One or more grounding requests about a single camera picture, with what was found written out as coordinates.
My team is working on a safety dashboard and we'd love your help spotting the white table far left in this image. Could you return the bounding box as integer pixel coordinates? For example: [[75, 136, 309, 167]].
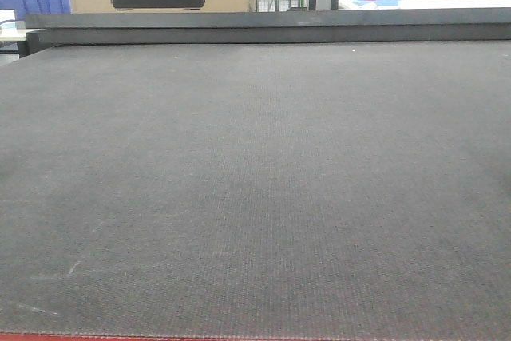
[[0, 10, 36, 42]]

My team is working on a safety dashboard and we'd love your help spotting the white table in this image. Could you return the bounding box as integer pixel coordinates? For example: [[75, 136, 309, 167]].
[[0, 10, 36, 42], [339, 0, 510, 10]]

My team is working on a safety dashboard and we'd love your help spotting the black conveyor belt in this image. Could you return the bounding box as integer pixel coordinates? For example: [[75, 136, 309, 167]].
[[1, 42, 510, 340]]

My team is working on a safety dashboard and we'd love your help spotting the black conveyor end rail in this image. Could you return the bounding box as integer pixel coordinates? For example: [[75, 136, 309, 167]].
[[25, 8, 510, 46]]

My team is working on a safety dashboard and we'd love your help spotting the blue tray far table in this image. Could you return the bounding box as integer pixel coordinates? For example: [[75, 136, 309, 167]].
[[351, 0, 400, 7]]

